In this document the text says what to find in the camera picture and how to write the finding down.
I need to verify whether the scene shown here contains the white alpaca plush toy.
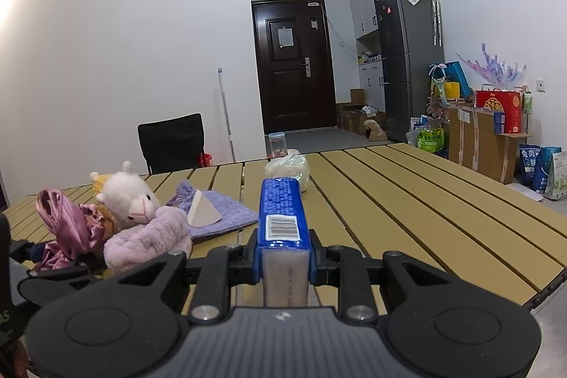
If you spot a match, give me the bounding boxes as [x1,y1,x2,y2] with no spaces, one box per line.
[95,161,162,230]

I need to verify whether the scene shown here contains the blue pet food bag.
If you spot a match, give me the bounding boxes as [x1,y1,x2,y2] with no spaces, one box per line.
[518,144,562,193]

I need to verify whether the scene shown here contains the red gift box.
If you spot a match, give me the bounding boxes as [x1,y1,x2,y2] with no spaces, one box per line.
[475,89,522,134]

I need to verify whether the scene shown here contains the green plastic bag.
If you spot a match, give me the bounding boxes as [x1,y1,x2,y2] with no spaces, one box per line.
[406,127,445,154]

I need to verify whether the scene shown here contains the clear plastic jar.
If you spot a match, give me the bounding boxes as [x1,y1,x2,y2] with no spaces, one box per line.
[268,132,288,159]

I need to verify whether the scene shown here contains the dark brown door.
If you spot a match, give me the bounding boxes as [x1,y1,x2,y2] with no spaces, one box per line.
[251,0,337,135]

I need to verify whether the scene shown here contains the grey refrigerator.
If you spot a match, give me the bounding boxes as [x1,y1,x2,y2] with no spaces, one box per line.
[372,0,445,144]

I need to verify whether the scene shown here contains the blue tissue pack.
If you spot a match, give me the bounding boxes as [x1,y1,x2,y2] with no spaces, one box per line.
[257,177,312,308]

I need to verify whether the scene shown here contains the purple splash wall decor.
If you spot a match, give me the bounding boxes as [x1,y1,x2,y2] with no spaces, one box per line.
[456,43,528,89]

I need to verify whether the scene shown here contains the yellow plush toy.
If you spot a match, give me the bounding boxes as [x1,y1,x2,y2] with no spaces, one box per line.
[89,171,111,193]

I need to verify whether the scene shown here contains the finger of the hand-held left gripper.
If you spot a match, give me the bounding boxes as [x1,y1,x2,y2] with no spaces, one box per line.
[9,240,47,264]
[18,260,105,295]

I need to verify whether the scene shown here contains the wooden cat scratcher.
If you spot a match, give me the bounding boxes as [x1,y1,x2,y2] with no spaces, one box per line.
[363,119,387,142]

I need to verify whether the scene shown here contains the tan folding slat table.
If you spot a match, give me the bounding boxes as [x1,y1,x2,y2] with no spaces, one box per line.
[0,142,567,317]

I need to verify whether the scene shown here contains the black chair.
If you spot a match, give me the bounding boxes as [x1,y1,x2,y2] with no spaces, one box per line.
[137,113,207,175]

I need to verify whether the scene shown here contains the blue shopping bag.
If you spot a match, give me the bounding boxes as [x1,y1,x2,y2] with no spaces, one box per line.
[427,61,470,97]

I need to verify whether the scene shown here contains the white green pet food bag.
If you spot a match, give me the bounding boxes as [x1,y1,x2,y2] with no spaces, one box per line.
[545,152,567,201]

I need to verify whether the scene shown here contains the white mop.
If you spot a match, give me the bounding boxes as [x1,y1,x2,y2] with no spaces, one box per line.
[216,67,236,164]

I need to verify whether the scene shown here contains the open cardboard boxes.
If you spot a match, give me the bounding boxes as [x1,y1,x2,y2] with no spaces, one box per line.
[339,89,377,135]

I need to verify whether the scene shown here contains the white floor scale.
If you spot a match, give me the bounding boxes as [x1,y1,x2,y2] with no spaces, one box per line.
[509,182,545,205]

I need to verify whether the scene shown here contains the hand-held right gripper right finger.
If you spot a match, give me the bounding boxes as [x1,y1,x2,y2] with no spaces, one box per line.
[307,230,461,325]

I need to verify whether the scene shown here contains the pink satin cloth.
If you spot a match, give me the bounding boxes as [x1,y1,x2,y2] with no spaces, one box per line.
[33,188,118,272]

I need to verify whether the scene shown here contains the yellow gift bag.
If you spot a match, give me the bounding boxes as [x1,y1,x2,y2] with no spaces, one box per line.
[432,80,461,100]

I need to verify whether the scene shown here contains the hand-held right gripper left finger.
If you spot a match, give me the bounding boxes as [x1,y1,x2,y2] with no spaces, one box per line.
[104,230,264,325]

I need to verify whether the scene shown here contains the purple towel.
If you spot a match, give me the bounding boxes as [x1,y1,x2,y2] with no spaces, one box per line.
[167,180,259,239]

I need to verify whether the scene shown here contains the white kitchen cabinet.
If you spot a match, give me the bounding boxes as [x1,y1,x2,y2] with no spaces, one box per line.
[348,0,402,113]

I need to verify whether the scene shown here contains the iridescent plastic bag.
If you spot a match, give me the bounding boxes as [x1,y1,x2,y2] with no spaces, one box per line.
[264,153,311,193]

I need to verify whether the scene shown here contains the large cardboard box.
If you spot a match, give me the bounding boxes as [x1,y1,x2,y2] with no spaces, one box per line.
[447,106,532,185]

